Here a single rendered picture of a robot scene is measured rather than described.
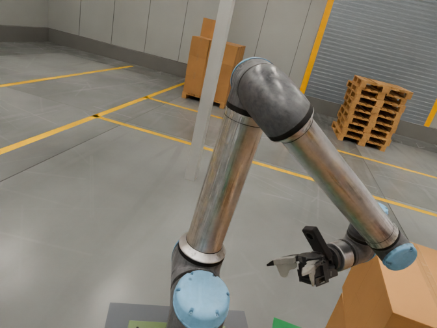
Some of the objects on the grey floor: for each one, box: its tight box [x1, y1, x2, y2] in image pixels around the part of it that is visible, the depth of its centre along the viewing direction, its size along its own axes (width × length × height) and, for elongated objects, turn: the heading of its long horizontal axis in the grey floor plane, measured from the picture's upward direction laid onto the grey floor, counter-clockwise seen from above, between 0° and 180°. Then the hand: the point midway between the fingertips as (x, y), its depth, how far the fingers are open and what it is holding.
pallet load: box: [181, 18, 246, 109], centre depth 776 cm, size 120×101×174 cm
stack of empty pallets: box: [331, 75, 414, 152], centre depth 750 cm, size 129×110×130 cm
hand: (281, 267), depth 94 cm, fingers open, 14 cm apart
